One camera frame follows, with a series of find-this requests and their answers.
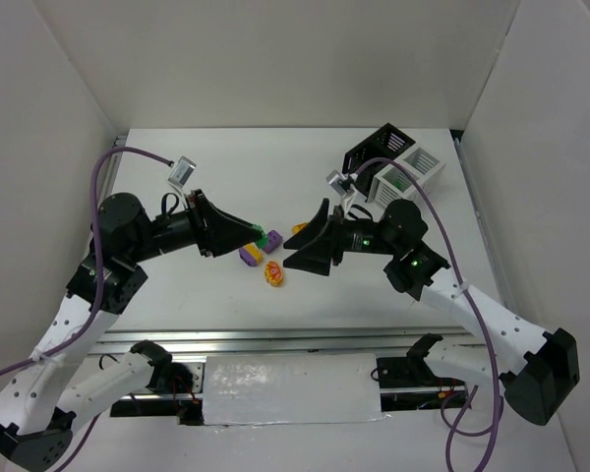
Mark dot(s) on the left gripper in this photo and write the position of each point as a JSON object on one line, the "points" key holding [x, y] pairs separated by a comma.
{"points": [[200, 222]]}

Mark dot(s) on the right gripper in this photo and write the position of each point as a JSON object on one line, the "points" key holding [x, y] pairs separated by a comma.
{"points": [[332, 239]]}

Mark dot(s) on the yellow curved lego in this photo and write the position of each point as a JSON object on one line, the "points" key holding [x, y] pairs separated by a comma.
{"points": [[297, 228]]}

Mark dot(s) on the purple and yellow lego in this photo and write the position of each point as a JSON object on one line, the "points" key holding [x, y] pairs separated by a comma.
{"points": [[251, 255]]}

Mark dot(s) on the small green lego brick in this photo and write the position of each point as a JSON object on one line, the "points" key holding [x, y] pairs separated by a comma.
{"points": [[262, 240]]}

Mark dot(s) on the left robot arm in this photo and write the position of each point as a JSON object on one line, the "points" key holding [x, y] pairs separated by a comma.
{"points": [[40, 408]]}

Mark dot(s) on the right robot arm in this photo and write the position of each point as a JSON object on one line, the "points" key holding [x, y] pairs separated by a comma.
{"points": [[534, 369]]}

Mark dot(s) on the purple lego brick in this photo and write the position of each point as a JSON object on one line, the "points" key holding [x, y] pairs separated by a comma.
{"points": [[273, 241]]}

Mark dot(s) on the yellow butterfly lego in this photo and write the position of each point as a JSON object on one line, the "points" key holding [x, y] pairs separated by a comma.
{"points": [[274, 274]]}

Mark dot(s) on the black slatted container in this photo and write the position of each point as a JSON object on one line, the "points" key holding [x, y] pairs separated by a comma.
{"points": [[388, 142]]}

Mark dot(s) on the white foil cover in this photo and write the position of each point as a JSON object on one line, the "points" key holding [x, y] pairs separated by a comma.
{"points": [[262, 390]]}

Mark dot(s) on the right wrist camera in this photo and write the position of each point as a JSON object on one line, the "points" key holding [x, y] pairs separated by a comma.
{"points": [[344, 186]]}

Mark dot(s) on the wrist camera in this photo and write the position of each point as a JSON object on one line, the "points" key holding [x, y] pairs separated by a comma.
{"points": [[344, 186], [181, 172]]}

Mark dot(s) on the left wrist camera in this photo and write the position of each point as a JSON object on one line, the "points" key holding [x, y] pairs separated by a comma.
{"points": [[181, 172]]}

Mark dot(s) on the aluminium rail frame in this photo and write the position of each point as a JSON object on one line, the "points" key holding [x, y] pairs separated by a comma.
{"points": [[193, 305]]}

